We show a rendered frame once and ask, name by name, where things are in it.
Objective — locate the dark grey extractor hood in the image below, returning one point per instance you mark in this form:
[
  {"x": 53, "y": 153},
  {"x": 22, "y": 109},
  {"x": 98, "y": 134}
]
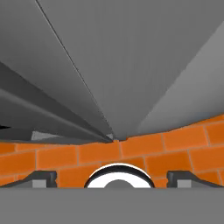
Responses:
[{"x": 32, "y": 115}]

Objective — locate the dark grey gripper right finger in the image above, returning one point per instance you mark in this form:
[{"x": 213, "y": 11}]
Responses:
[{"x": 180, "y": 178}]

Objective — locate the grey cupboard door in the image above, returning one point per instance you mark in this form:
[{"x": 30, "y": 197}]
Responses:
[
  {"x": 32, "y": 43},
  {"x": 131, "y": 58}
]

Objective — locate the pale grey cupboard panel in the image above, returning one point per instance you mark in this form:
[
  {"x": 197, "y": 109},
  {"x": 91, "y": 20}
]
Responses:
[{"x": 198, "y": 96}]

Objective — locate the round white and black object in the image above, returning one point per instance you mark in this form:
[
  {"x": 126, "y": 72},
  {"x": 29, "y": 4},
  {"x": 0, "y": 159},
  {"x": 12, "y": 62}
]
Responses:
[{"x": 99, "y": 181}]

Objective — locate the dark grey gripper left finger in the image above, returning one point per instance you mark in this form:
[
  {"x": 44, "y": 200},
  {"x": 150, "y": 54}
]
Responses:
[{"x": 43, "y": 178}]

